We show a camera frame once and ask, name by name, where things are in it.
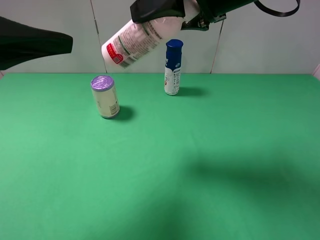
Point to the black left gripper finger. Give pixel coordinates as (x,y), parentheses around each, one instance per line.
(20,43)

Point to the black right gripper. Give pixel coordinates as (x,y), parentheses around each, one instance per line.
(212,11)

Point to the white milk bottle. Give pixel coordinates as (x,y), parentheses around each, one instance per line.
(136,40)

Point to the blue and white bottle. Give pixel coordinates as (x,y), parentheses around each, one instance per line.
(173,64)

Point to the purple lid cream can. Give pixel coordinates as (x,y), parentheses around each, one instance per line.
(104,92)

